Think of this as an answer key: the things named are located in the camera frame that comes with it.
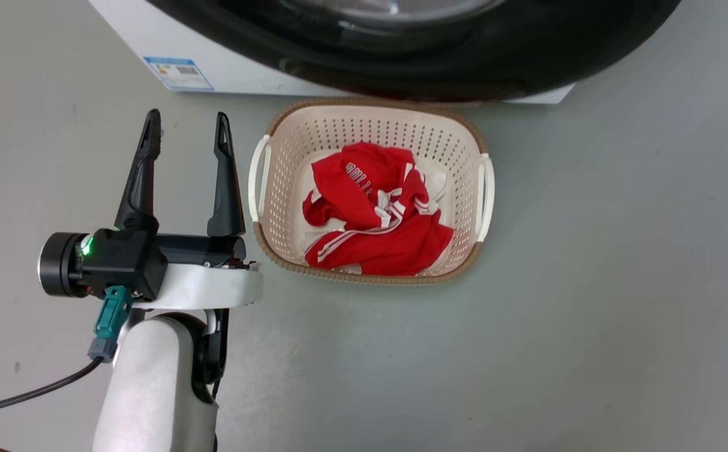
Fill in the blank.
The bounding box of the black cable with teal connector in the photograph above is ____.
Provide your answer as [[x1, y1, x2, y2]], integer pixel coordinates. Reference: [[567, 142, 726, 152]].
[[0, 286, 134, 420]]

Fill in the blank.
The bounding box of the cream perforated laundry basket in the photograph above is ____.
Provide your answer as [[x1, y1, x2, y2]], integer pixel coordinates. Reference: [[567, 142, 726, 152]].
[[247, 97, 496, 286]]

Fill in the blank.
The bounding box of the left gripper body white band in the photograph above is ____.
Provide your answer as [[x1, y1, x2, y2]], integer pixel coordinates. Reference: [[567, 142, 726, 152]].
[[143, 234, 264, 310]]

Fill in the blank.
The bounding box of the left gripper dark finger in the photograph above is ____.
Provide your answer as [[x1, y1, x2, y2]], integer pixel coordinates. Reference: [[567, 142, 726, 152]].
[[207, 112, 247, 239], [114, 109, 163, 232]]

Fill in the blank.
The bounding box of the blue white energy label sticker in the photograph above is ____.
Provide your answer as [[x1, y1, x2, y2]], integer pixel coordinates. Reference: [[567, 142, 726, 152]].
[[143, 56, 215, 92]]

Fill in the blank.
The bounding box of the black cylindrical motor housing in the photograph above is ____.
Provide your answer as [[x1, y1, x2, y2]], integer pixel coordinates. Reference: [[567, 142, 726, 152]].
[[38, 232, 88, 298]]

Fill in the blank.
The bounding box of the red garment with white stripes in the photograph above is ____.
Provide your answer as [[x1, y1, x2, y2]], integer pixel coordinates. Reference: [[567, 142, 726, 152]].
[[302, 142, 455, 277]]

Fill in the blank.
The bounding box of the white washing machine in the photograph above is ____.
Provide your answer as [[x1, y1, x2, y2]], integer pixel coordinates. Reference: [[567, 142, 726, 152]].
[[87, 0, 577, 105]]

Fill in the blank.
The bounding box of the black round washing machine door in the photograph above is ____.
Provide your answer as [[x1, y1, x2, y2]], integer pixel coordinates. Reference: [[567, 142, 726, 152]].
[[146, 0, 683, 103]]

